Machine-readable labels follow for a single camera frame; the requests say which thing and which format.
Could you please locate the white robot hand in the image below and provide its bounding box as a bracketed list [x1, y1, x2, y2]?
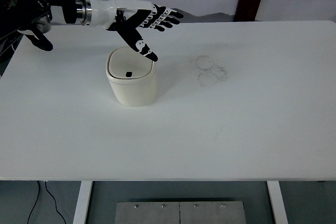
[83, 0, 184, 62]

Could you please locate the cream plastic trash can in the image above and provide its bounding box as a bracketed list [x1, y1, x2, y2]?
[106, 47, 158, 107]

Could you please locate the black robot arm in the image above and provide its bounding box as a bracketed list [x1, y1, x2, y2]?
[1, 0, 183, 61]

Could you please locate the left white table leg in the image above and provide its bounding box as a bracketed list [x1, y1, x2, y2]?
[73, 181, 93, 224]

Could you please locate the white table leg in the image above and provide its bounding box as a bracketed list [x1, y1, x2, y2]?
[73, 181, 93, 224]
[267, 181, 289, 224]

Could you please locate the right white table leg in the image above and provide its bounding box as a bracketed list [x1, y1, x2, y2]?
[267, 181, 289, 224]

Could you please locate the black floor cable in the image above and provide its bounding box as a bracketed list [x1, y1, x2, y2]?
[27, 180, 67, 224]

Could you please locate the grey metal base plate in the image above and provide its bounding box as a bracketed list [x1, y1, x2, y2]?
[115, 201, 246, 224]

